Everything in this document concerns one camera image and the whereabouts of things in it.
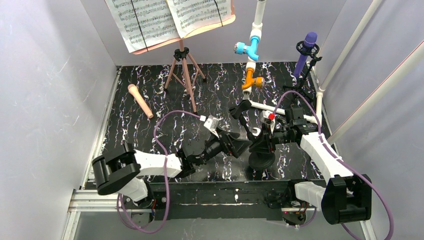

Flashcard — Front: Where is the white wall pipe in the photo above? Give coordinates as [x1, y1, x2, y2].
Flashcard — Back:
[319, 0, 383, 92]

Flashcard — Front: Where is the silver open-end wrench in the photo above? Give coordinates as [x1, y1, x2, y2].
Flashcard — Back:
[251, 127, 262, 137]

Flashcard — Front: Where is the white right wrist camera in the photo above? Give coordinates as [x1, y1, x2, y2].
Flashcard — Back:
[259, 110, 276, 133]

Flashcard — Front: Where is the purple microphone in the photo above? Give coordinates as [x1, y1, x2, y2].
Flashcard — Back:
[293, 31, 318, 78]

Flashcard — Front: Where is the pink tripod music stand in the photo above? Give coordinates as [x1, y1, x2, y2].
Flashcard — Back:
[164, 39, 207, 114]

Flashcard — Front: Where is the sheet music book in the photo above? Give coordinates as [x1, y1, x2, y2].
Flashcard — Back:
[105, 0, 236, 53]

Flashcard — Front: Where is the orange pipe valve fitting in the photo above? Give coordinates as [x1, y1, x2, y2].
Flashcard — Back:
[241, 67, 265, 90]

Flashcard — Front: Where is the black round-base mic stand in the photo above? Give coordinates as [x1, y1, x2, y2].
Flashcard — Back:
[229, 100, 276, 171]

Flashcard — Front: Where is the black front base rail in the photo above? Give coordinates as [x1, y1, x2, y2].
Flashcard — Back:
[120, 179, 327, 222]

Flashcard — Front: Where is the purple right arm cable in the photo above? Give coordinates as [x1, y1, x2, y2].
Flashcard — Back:
[273, 90, 396, 240]

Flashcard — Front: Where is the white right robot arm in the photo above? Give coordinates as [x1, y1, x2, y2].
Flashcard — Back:
[249, 107, 372, 225]

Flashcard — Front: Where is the white PVC pipe frame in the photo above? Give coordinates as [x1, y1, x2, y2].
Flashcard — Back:
[241, 0, 326, 125]

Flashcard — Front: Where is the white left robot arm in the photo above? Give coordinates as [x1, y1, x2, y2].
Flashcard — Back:
[91, 130, 252, 204]

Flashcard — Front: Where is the black tripod mic stand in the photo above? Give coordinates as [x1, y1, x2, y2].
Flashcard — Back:
[283, 44, 323, 103]

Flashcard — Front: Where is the pink microphone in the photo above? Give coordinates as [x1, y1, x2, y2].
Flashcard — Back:
[127, 84, 154, 119]

